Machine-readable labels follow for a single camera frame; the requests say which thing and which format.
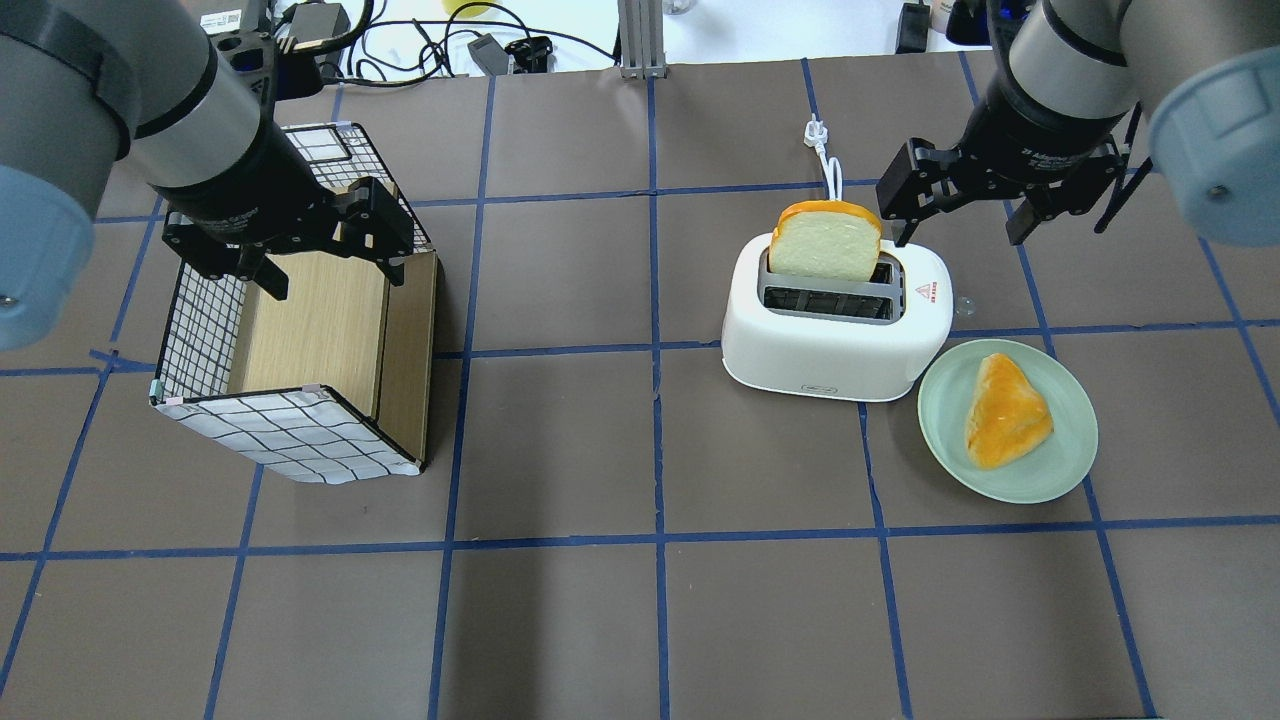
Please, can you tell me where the black cable bundle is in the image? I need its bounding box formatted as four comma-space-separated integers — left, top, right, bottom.
340, 0, 621, 88

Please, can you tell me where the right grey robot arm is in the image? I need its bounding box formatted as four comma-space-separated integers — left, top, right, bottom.
876, 1, 1279, 247

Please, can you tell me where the white two-slot toaster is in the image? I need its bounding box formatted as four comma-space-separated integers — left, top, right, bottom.
721, 234, 954, 402

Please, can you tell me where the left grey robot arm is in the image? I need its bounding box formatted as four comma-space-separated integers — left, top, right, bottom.
1, 1, 417, 350

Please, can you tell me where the light green plate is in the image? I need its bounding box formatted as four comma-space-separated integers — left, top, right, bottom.
916, 340, 1100, 503

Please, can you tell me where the white toaster power cable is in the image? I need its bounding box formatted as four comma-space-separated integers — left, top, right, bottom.
804, 117, 845, 204

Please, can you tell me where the wire and wood shelf rack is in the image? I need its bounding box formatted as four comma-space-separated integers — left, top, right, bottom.
150, 122, 440, 486

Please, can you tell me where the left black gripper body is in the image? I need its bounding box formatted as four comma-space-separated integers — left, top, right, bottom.
161, 122, 340, 275

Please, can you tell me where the aluminium frame post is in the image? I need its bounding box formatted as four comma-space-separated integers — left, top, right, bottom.
617, 0, 668, 79

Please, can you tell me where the toast slice in toaster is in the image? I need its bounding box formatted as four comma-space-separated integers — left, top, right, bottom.
767, 200, 883, 282

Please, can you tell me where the orange bread on plate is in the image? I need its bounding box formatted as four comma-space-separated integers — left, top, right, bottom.
965, 352, 1053, 470

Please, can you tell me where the black power adapter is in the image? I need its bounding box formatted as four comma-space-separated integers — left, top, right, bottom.
467, 35, 515, 76

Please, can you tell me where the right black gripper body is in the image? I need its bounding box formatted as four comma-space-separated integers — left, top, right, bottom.
946, 76, 1120, 215

